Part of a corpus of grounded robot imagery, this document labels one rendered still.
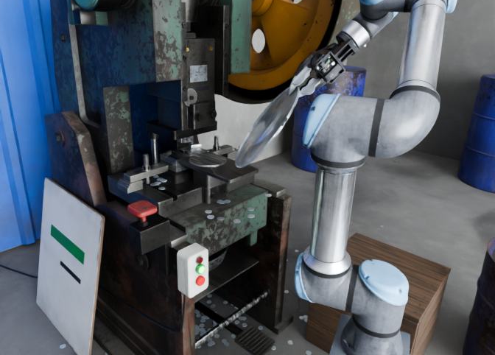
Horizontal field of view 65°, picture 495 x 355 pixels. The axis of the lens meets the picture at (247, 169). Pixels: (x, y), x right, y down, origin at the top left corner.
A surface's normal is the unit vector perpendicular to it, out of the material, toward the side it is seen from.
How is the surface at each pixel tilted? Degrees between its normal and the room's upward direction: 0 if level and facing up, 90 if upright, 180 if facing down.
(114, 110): 90
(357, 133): 91
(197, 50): 90
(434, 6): 44
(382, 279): 7
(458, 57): 90
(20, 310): 0
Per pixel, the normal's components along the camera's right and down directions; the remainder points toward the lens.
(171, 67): 0.74, 0.26
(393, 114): -0.15, -0.34
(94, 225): -0.66, 0.04
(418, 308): 0.04, -0.93
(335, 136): -0.37, 0.42
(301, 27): -0.67, 0.25
